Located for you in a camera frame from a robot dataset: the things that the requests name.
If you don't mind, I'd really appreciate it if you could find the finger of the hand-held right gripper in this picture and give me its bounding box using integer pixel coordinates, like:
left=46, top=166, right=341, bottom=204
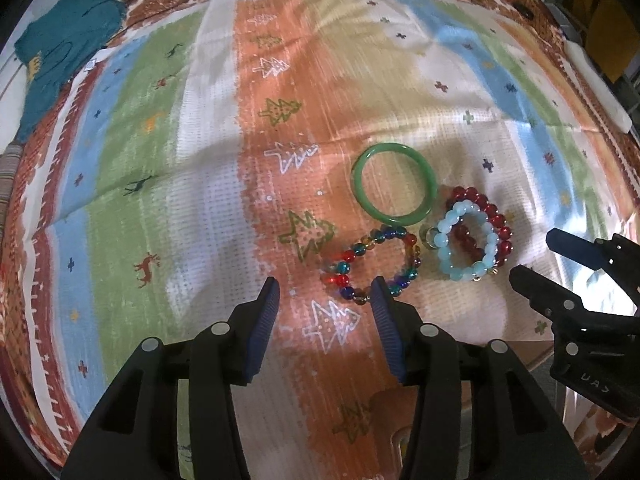
left=546, top=228, right=640, bottom=306
left=509, top=265, right=640, bottom=333

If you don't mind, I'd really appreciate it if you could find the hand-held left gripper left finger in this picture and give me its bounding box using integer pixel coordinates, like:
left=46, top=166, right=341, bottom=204
left=60, top=276, right=281, bottom=480

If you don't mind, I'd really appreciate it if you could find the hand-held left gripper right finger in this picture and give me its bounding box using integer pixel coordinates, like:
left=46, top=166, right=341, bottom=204
left=370, top=275, right=591, bottom=480

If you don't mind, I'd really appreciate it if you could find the dark red bead bracelet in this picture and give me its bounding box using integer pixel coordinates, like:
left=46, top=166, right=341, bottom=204
left=446, top=186, right=516, bottom=273

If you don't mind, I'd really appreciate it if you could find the multicoloured glass bead bracelet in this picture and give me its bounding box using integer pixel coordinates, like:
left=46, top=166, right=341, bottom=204
left=320, top=226, right=423, bottom=306

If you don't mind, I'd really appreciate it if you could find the light blue bead bracelet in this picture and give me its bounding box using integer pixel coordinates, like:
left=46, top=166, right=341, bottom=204
left=430, top=200, right=502, bottom=283

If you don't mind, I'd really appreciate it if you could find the green jade bangle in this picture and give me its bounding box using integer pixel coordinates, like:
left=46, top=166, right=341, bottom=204
left=351, top=142, right=440, bottom=226

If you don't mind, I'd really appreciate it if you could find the striped printed cloth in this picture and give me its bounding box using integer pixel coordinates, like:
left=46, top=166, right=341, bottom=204
left=27, top=0, right=636, bottom=480

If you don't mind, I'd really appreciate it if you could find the white foam roll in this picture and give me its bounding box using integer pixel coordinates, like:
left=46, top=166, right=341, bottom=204
left=562, top=40, right=633, bottom=133

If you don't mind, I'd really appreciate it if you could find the yellow cloth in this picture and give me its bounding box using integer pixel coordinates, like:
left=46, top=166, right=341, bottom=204
left=575, top=0, right=640, bottom=81

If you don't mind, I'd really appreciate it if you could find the colourful patterned tablecloth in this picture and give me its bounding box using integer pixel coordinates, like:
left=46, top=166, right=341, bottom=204
left=0, top=0, right=640, bottom=480

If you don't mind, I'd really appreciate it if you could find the striped grey pillow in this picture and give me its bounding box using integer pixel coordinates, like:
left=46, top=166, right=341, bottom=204
left=0, top=142, right=23, bottom=221

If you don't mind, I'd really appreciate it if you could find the teal garment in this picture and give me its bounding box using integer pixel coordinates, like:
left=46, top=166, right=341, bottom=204
left=12, top=0, right=125, bottom=143

